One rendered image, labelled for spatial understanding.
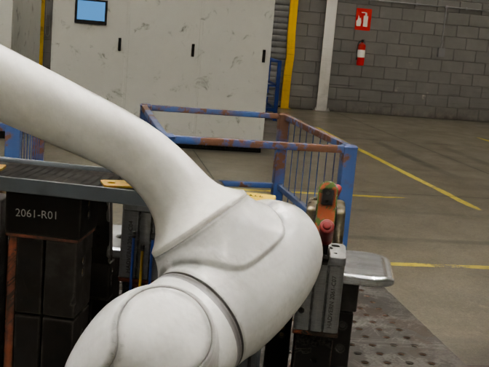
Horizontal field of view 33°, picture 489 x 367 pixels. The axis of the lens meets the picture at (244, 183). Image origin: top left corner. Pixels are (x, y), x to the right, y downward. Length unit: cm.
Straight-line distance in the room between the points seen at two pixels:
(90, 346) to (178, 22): 874
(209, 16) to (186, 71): 66
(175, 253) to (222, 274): 5
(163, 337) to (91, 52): 871
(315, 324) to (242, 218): 54
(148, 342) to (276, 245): 19
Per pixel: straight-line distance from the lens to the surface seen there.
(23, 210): 110
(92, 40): 927
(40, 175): 112
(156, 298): 61
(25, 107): 70
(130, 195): 102
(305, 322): 124
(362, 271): 138
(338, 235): 155
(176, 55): 932
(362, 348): 190
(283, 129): 449
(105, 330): 61
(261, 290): 71
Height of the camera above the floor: 137
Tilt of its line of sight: 10 degrees down
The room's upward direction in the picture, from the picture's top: 5 degrees clockwise
